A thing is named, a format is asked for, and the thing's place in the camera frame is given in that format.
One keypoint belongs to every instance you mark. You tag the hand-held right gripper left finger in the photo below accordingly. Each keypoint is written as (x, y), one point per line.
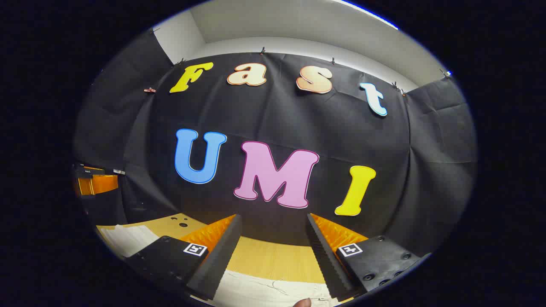
(217, 264)

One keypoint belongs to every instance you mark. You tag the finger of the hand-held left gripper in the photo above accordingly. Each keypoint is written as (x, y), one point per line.
(102, 183)

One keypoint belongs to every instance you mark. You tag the black backdrop cloth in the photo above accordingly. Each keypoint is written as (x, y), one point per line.
(298, 119)

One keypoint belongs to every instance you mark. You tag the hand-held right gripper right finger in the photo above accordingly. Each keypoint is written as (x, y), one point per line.
(326, 264)

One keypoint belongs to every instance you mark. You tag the white jeans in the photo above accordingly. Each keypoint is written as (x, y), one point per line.
(264, 290)

